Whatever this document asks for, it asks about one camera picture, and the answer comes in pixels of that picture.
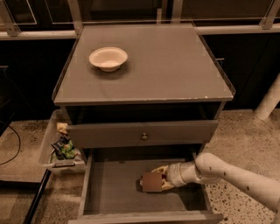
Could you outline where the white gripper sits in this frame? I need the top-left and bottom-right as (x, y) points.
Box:
(152, 163), (186, 191)

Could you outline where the red coke can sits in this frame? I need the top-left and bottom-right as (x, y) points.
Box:
(142, 172), (162, 193)

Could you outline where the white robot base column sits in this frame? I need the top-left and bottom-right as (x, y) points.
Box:
(255, 74), (280, 120)

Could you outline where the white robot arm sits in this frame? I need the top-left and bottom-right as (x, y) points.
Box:
(151, 152), (280, 224)

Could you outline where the brass drawer knob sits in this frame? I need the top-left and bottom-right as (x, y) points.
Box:
(141, 133), (149, 141)

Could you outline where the open grey middle drawer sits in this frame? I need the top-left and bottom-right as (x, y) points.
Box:
(68, 145), (223, 224)

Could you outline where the grey drawer cabinet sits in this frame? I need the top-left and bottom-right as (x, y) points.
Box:
(52, 24), (236, 224)

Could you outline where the closed grey top drawer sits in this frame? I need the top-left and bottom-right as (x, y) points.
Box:
(66, 120), (218, 149)

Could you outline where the green snack bag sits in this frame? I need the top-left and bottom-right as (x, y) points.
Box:
(51, 136), (78, 160)

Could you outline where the clear plastic storage bin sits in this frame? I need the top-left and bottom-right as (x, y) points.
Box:
(38, 109), (86, 175)

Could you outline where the tan crumpled snack bag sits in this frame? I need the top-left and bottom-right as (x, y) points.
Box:
(57, 122), (67, 134)

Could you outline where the white paper bowl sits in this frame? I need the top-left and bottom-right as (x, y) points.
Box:
(88, 47), (128, 72)

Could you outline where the metal railing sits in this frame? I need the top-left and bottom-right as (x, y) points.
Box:
(0, 0), (280, 39)

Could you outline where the black floor frame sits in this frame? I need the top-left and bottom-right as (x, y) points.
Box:
(0, 170), (52, 224)

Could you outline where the black floor cable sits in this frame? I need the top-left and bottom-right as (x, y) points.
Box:
(0, 120), (22, 166)

